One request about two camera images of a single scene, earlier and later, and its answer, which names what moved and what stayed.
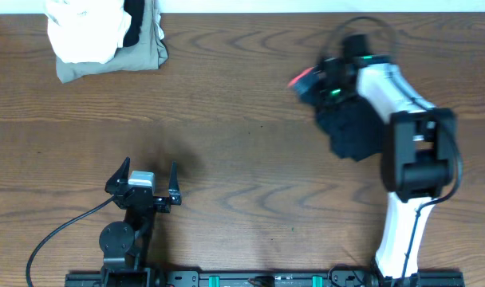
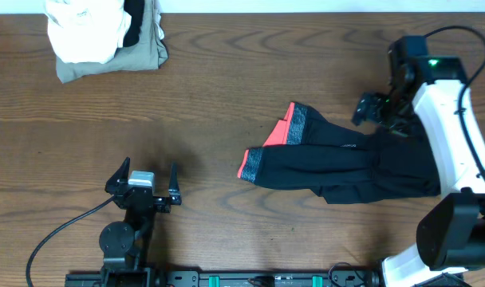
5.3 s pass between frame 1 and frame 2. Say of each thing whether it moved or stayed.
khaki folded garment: stayed
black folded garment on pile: stayed
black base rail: stayed
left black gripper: stayed
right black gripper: moved
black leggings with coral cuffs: moved
